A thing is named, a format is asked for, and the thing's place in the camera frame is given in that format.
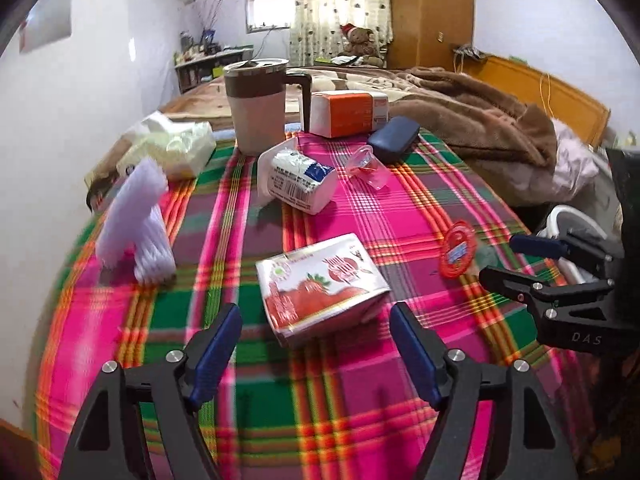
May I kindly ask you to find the silver wall poster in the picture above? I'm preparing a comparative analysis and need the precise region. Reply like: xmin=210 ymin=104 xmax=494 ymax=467
xmin=20 ymin=0 xmax=73 ymax=53

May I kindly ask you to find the small window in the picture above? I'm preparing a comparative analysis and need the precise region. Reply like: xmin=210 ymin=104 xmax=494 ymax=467
xmin=245 ymin=0 xmax=293 ymax=33

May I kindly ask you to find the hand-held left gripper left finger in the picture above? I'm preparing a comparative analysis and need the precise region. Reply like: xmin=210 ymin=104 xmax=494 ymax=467
xmin=57 ymin=303 xmax=243 ymax=480

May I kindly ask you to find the heart print curtain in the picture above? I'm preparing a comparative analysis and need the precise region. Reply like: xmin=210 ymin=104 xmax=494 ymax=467
xmin=289 ymin=0 xmax=396 ymax=67

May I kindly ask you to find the beige brown patterned blanket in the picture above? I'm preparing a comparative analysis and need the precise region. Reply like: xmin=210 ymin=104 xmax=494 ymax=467
xmin=160 ymin=65 xmax=416 ymax=111

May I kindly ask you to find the orange and white box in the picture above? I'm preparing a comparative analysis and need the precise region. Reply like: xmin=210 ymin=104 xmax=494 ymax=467
xmin=309 ymin=89 xmax=390 ymax=139

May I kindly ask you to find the teddy bear with red hat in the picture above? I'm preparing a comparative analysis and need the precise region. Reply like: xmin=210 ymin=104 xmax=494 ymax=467
xmin=337 ymin=23 xmax=386 ymax=67

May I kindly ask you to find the dark blue glasses case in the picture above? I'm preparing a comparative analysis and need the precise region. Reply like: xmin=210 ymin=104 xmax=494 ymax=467
xmin=367 ymin=116 xmax=420 ymax=163

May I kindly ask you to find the clear plastic piece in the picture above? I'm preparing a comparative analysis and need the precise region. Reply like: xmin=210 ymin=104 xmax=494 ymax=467
xmin=345 ymin=145 xmax=391 ymax=192

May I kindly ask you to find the yellow charging cable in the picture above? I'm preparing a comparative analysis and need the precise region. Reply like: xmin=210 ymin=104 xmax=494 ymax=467
xmin=539 ymin=72 xmax=553 ymax=118

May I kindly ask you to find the strawberry print carton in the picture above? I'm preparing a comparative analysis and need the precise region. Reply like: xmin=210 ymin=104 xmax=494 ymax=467
xmin=255 ymin=232 xmax=392 ymax=348

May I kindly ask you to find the brown plush blanket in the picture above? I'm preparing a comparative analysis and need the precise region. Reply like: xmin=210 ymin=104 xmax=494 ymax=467
xmin=390 ymin=67 xmax=558 ymax=206

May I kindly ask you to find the white yogurt cup blue label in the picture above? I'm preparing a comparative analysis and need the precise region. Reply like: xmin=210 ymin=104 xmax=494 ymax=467
xmin=256 ymin=139 xmax=338 ymax=216

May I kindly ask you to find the pink green plaid tablecloth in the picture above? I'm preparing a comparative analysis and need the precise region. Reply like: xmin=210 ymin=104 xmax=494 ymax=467
xmin=32 ymin=130 xmax=601 ymax=480

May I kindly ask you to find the shelf with cosmetics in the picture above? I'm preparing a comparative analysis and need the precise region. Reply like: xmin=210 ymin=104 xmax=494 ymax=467
xmin=174 ymin=42 xmax=253 ymax=93

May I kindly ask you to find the soft tissue pack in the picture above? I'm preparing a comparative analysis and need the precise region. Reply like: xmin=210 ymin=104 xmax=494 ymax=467
xmin=116 ymin=111 xmax=217 ymax=181

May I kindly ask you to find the brown lidded mug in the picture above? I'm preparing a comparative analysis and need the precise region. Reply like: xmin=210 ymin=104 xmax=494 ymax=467
xmin=222 ymin=57 xmax=313 ymax=157

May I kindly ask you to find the red round plastic lid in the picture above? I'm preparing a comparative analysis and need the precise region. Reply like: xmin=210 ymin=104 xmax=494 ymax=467
xmin=439 ymin=220 xmax=476 ymax=278

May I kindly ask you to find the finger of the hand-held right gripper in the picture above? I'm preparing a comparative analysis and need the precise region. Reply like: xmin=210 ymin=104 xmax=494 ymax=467
xmin=510 ymin=227 xmax=618 ymax=263
xmin=479 ymin=266 xmax=615 ymax=321

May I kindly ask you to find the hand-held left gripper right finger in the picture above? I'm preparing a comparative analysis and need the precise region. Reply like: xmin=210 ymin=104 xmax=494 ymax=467
xmin=391 ymin=302 xmax=583 ymax=480

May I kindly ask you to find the pale pink bed sheet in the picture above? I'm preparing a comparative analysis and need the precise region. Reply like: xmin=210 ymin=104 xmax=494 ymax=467
xmin=547 ymin=117 xmax=608 ymax=201

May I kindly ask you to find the white round trash bin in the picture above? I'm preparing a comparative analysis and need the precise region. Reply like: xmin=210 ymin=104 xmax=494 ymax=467
xmin=535 ymin=205 xmax=608 ymax=281

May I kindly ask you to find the wooden headboard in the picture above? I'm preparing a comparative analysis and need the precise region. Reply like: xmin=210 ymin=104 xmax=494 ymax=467
xmin=452 ymin=52 xmax=612 ymax=148

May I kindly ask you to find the vase of bare branches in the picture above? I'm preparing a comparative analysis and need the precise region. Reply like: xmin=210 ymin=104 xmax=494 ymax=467
xmin=195 ymin=0 xmax=226 ymax=43

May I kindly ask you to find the wooden wardrobe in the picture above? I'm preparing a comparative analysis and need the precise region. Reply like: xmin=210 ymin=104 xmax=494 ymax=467
xmin=389 ymin=0 xmax=476 ymax=68

